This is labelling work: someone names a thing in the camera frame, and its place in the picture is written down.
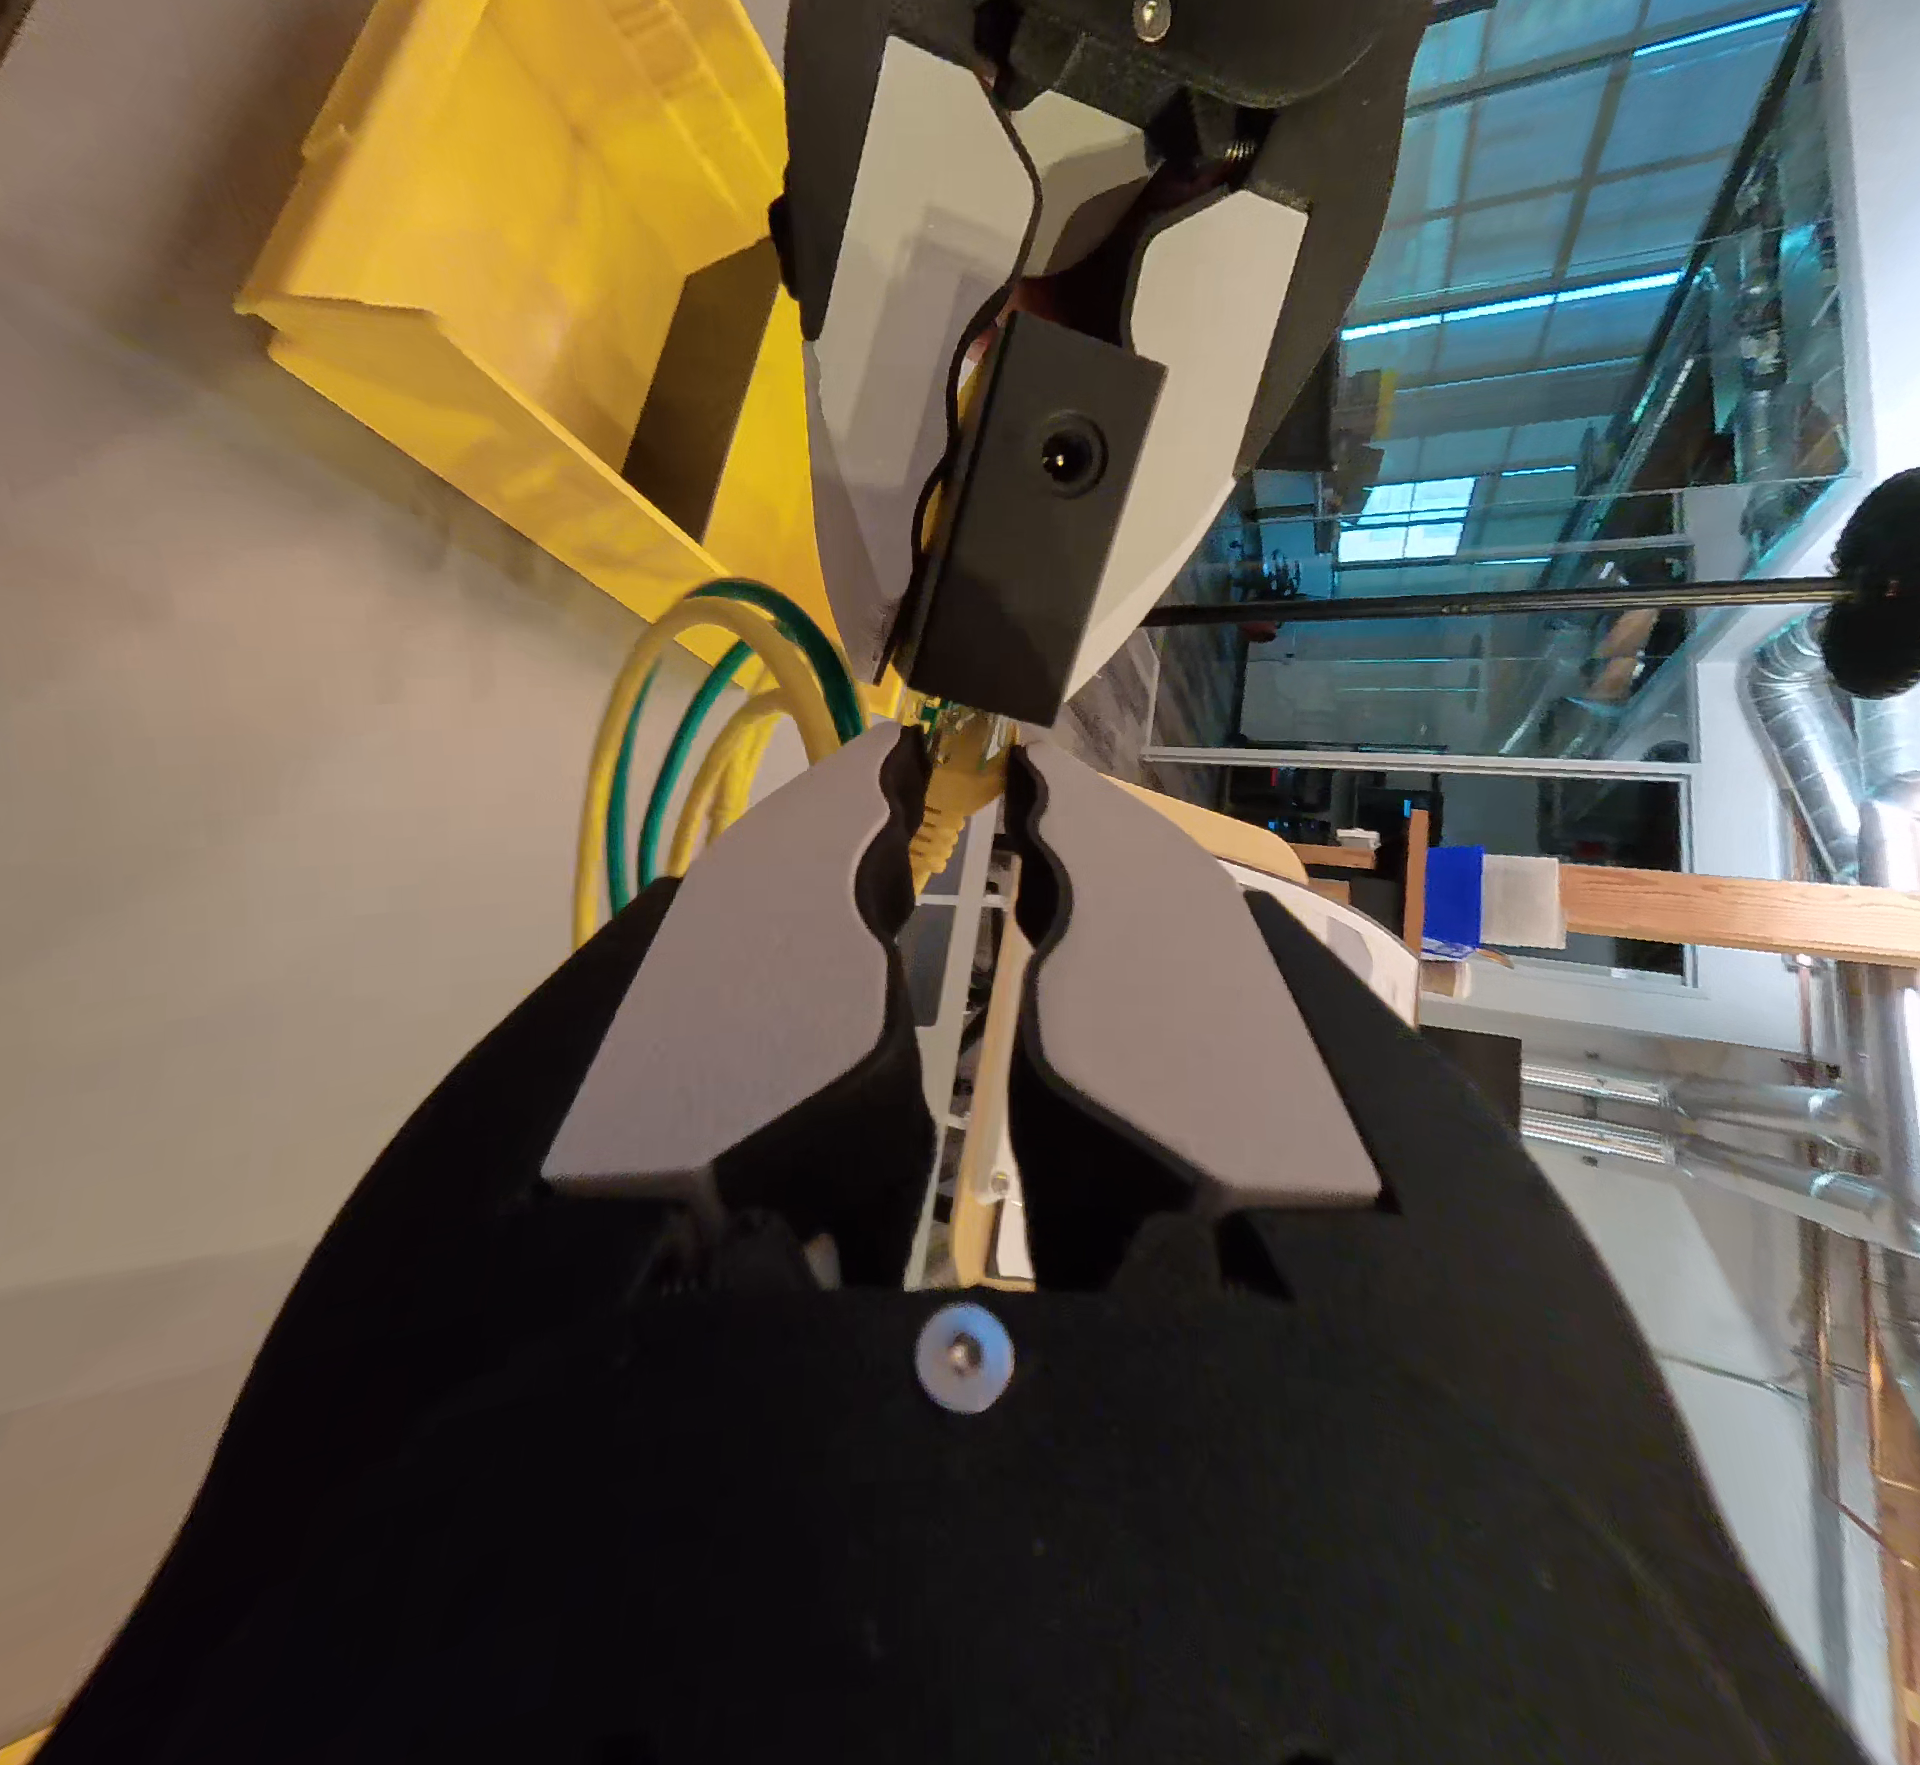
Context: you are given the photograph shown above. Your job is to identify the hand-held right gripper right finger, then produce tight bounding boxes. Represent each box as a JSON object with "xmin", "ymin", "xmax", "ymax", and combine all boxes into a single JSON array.
[{"xmin": 1010, "ymin": 742, "xmax": 1384, "ymax": 1219}]

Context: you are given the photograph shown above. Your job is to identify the white plastic box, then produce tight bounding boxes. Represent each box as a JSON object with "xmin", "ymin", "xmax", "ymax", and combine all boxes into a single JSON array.
[{"xmin": 1482, "ymin": 853, "xmax": 1566, "ymax": 952}]

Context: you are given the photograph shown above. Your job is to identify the black pole stand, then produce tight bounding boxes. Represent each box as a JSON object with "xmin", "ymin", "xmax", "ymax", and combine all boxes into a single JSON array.
[{"xmin": 1148, "ymin": 467, "xmax": 1920, "ymax": 702}]

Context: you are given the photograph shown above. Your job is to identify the yellow plastic bin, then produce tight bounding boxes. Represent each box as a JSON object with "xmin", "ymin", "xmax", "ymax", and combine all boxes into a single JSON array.
[{"xmin": 234, "ymin": 0, "xmax": 871, "ymax": 664}]

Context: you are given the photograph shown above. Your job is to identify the blue plastic box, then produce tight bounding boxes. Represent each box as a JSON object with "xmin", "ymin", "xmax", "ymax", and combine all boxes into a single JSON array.
[{"xmin": 1423, "ymin": 843, "xmax": 1492, "ymax": 961}]

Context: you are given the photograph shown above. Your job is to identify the yellow ethernet cable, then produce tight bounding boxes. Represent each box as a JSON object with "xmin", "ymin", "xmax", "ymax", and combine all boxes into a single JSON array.
[{"xmin": 573, "ymin": 588, "xmax": 1039, "ymax": 957}]

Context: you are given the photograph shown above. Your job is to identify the black network switch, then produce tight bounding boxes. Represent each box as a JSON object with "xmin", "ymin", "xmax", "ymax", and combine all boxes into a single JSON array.
[{"xmin": 900, "ymin": 309, "xmax": 1173, "ymax": 729}]

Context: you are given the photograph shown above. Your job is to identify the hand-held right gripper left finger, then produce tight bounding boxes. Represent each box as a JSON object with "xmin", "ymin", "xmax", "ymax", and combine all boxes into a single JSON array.
[{"xmin": 536, "ymin": 724, "xmax": 920, "ymax": 1204}]

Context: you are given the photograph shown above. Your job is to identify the green ethernet cable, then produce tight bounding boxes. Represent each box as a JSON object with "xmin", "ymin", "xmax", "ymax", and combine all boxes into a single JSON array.
[{"xmin": 636, "ymin": 575, "xmax": 868, "ymax": 896}]

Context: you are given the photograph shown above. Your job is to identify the wooden board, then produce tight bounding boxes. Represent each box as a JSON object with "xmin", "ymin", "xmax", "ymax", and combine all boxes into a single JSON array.
[{"xmin": 1105, "ymin": 773, "xmax": 1426, "ymax": 1045}]

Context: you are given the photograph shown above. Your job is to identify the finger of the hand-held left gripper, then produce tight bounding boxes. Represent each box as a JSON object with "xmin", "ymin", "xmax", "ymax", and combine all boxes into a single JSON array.
[
  {"xmin": 801, "ymin": 31, "xmax": 1042, "ymax": 682},
  {"xmin": 1070, "ymin": 187, "xmax": 1311, "ymax": 717}
]

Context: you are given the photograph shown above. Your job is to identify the silver corrugated duct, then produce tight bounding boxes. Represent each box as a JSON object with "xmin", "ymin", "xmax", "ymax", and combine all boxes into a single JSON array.
[{"xmin": 1751, "ymin": 608, "xmax": 1920, "ymax": 884}]

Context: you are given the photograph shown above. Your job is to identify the silver metal pipes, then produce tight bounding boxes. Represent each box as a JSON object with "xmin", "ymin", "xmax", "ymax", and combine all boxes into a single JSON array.
[{"xmin": 1520, "ymin": 1063, "xmax": 1920, "ymax": 1219}]

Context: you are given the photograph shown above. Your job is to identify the black square panel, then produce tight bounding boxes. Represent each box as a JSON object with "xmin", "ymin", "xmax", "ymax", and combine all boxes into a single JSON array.
[{"xmin": 1417, "ymin": 1028, "xmax": 1526, "ymax": 1143}]

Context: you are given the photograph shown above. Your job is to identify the wooden beam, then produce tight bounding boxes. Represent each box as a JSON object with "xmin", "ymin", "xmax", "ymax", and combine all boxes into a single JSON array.
[{"xmin": 1559, "ymin": 869, "xmax": 1920, "ymax": 972}]

